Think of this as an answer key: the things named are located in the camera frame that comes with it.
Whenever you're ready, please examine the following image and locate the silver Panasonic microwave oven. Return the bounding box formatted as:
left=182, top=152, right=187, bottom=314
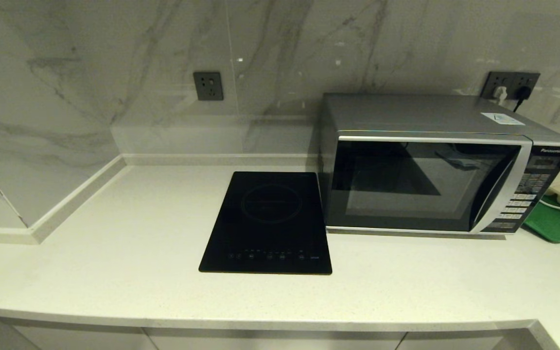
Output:
left=319, top=93, right=560, bottom=235

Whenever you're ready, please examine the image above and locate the black glass induction cooktop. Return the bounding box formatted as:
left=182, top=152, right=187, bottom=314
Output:
left=199, top=171, right=333, bottom=275

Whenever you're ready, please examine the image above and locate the black glass microwave door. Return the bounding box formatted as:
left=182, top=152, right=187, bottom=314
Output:
left=326, top=134, right=533, bottom=234

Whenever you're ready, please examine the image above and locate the black power plug with cable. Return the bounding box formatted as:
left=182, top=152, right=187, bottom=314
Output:
left=513, top=87, right=533, bottom=112

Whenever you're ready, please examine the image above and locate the white paper sheet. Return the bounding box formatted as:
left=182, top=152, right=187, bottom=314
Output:
left=481, top=112, right=526, bottom=126

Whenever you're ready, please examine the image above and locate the grey single wall socket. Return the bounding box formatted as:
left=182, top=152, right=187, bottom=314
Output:
left=193, top=72, right=224, bottom=102

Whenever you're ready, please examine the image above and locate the green board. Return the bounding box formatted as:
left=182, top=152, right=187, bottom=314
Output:
left=523, top=194, right=560, bottom=244

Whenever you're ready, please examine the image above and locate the grey double wall socket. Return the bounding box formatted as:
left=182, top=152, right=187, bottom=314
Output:
left=482, top=71, right=541, bottom=100

